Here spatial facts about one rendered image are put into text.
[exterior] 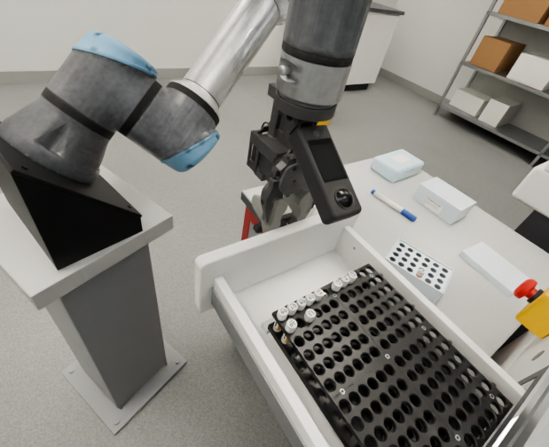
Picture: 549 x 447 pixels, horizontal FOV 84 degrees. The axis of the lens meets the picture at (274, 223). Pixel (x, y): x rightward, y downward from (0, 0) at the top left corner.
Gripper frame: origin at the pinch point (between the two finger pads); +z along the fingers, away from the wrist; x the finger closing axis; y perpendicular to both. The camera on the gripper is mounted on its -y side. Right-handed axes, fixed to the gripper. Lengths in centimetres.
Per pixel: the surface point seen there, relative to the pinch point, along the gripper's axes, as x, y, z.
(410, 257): -29.2, -9.0, 10.9
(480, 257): -48, -16, 13
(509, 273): -50, -22, 13
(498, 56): -374, 132, 14
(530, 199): -80, -12, 8
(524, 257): -63, -22, 14
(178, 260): -8, 73, 91
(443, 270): -34.1, -14.5, 11.5
